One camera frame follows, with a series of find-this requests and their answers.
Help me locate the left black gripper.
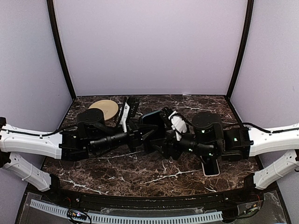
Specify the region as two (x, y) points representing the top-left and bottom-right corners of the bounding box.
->
(89, 119), (158, 154)

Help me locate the dark smartphone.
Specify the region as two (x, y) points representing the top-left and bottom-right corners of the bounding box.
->
(139, 110), (166, 154)

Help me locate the pink silicone phone case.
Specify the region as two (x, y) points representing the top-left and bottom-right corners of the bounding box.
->
(201, 161), (221, 177)

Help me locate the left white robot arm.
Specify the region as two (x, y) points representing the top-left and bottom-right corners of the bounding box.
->
(0, 108), (158, 203)

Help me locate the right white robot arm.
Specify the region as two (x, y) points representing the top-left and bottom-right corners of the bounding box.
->
(149, 112), (299, 203)

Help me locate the beige round plate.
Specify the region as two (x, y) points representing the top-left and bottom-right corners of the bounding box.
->
(88, 99), (119, 121)

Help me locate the small circuit board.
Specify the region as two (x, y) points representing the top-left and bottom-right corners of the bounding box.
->
(67, 210), (87, 220)

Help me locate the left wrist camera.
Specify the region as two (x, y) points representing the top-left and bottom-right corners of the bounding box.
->
(116, 96), (140, 133)

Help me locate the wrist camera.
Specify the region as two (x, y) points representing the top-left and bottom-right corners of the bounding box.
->
(159, 107), (188, 141)
(116, 96), (140, 133)

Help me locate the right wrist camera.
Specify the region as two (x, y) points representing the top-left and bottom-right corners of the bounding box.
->
(159, 107), (188, 141)

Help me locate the white slotted cable duct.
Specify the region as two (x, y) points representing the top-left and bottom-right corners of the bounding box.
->
(29, 199), (223, 224)

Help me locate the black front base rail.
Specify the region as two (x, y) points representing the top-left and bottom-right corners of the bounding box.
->
(25, 184), (277, 210)

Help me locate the left black frame post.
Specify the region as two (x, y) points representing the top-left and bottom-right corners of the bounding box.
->
(46, 0), (77, 101)

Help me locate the black frame post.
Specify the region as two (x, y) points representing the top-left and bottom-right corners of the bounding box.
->
(226, 0), (254, 100)
(46, 0), (77, 101)

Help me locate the right black frame post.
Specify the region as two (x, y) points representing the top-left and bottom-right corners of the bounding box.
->
(226, 0), (254, 100)

